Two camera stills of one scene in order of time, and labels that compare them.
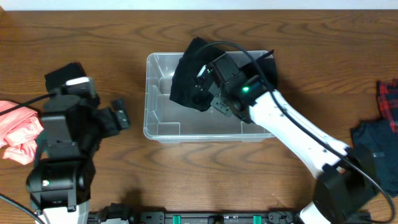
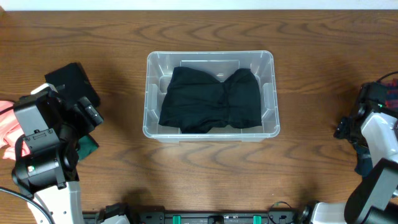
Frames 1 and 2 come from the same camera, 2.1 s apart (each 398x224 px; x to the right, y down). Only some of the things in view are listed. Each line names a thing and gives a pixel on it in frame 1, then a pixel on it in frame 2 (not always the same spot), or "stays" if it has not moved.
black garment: [198, 54] to [197, 102]
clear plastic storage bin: [168, 121] stays
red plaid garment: [387, 96] stays
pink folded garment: [18, 129] stays
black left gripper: [104, 119] to [86, 109]
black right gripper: [219, 101] to [342, 129]
